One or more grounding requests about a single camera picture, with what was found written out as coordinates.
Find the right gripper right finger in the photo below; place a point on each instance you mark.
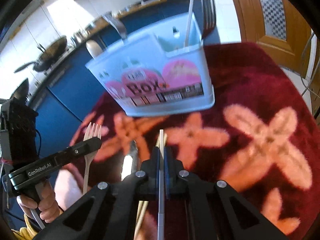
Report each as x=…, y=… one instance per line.
x=214, y=210

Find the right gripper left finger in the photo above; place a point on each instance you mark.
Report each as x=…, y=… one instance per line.
x=107, y=211

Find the wooden chopstick one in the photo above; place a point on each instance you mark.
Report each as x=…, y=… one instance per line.
x=161, y=141

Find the wooden chopstick two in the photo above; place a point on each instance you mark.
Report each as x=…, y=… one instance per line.
x=141, y=214

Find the white steel chopstick two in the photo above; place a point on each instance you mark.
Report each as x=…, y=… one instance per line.
x=161, y=189

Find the white plastic spoon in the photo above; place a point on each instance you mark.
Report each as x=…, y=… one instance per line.
x=93, y=48

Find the large steel fork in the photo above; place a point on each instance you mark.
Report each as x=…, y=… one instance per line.
x=209, y=15

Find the white steel chopstick one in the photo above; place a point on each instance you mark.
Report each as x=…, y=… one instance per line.
x=187, y=33

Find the left hand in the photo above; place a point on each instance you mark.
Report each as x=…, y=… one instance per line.
x=48, y=205

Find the dark wok far left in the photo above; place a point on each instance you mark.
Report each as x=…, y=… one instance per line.
x=22, y=90

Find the blue base cabinets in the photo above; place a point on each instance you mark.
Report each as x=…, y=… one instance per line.
x=74, y=95

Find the black wok on stove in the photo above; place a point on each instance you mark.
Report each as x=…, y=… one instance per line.
x=48, y=57

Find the red floral fleece blanket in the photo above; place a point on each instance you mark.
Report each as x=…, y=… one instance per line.
x=259, y=136

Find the light blue utensil box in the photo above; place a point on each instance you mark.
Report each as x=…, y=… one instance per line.
x=152, y=73

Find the wooden door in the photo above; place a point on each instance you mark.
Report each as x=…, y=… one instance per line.
x=278, y=28

